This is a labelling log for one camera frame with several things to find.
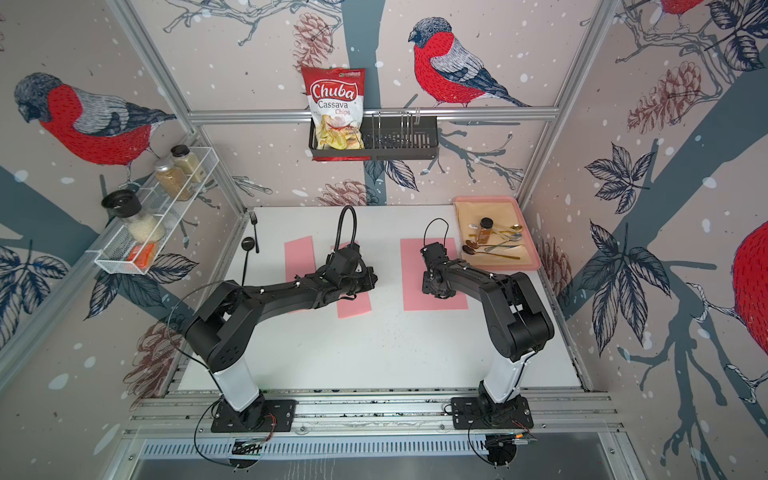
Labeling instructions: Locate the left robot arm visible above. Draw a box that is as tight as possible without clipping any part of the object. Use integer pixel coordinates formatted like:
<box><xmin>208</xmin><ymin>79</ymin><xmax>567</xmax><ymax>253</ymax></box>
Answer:
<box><xmin>183</xmin><ymin>242</ymin><xmax>377</xmax><ymax>433</ymax></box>

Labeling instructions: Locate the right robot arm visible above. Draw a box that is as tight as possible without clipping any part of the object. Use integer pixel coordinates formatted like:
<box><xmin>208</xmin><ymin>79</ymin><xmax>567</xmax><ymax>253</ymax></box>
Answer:
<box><xmin>420</xmin><ymin>242</ymin><xmax>555</xmax><ymax>429</ymax></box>

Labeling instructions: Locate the black spoon on tray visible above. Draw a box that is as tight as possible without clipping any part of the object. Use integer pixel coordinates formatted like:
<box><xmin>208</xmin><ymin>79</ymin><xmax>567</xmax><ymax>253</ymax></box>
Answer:
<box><xmin>462</xmin><ymin>244</ymin><xmax>520</xmax><ymax>260</ymax></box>

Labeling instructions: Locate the small brown bottle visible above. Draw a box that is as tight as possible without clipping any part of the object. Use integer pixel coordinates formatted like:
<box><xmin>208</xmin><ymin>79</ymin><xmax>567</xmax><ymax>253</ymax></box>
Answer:
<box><xmin>477</xmin><ymin>217</ymin><xmax>494</xmax><ymax>244</ymax></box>

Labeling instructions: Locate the metal spoon on tray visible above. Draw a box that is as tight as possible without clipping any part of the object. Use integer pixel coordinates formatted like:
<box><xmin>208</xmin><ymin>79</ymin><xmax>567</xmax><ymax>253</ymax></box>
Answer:
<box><xmin>468</xmin><ymin>224</ymin><xmax>523</xmax><ymax>236</ymax></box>

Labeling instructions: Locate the black ladle spoon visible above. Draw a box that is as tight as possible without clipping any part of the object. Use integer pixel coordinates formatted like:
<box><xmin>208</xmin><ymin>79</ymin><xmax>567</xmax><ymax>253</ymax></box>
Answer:
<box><xmin>240</xmin><ymin>236</ymin><xmax>258</xmax><ymax>287</ymax></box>

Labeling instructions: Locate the black fork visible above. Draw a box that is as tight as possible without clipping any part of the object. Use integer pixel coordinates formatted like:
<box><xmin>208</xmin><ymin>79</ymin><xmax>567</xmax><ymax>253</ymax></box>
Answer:
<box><xmin>249</xmin><ymin>209</ymin><xmax>260</xmax><ymax>254</ymax></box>

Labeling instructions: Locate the Chuba cassava chips bag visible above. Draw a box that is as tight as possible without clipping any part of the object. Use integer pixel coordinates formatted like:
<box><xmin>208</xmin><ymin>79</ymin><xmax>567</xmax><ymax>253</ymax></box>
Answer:
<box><xmin>301</xmin><ymin>66</ymin><xmax>369</xmax><ymax>161</ymax></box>

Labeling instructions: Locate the spice jar dark lid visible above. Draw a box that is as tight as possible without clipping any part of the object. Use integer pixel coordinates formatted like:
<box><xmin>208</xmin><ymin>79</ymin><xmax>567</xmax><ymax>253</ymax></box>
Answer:
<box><xmin>171</xmin><ymin>145</ymin><xmax>207</xmax><ymax>184</ymax></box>

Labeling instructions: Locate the spice jar silver lid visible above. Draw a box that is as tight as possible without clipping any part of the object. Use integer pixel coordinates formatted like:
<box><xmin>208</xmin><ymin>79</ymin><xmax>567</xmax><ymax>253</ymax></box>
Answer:
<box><xmin>154</xmin><ymin>158</ymin><xmax>192</xmax><ymax>202</ymax></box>

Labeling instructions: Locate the small red packet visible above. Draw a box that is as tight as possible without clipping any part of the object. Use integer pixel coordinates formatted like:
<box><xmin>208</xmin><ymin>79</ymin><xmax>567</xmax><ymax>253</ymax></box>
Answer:
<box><xmin>125</xmin><ymin>242</ymin><xmax>158</xmax><ymax>270</ymax></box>

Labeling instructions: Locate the black lid rice jar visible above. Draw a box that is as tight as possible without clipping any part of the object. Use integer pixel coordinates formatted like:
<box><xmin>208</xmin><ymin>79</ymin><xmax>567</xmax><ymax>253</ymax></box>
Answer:
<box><xmin>101</xmin><ymin>189</ymin><xmax>166</xmax><ymax>244</ymax></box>

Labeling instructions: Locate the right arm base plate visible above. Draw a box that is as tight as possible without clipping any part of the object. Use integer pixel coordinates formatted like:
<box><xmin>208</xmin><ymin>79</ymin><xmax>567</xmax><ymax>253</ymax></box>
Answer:
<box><xmin>449</xmin><ymin>395</ymin><xmax>534</xmax><ymax>430</ymax></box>

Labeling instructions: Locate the black wire wall basket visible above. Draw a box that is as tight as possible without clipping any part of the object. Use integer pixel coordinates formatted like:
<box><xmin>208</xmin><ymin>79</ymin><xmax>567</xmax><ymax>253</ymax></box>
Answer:
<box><xmin>308</xmin><ymin>113</ymin><xmax>439</xmax><ymax>161</ymax></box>

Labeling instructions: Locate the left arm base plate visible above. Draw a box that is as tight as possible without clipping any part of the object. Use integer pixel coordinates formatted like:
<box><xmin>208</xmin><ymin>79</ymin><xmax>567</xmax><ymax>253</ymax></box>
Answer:
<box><xmin>211</xmin><ymin>397</ymin><xmax>298</xmax><ymax>434</ymax></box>

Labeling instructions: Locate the clear acrylic wall shelf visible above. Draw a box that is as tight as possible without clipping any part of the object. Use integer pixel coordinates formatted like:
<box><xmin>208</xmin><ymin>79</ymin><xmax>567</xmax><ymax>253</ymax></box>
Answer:
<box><xmin>95</xmin><ymin>145</ymin><xmax>219</xmax><ymax>275</ymax></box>

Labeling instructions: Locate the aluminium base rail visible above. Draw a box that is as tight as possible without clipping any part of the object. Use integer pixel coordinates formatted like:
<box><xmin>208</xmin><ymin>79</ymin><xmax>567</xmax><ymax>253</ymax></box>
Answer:
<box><xmin>123</xmin><ymin>388</ymin><xmax>625</xmax><ymax>437</ymax></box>

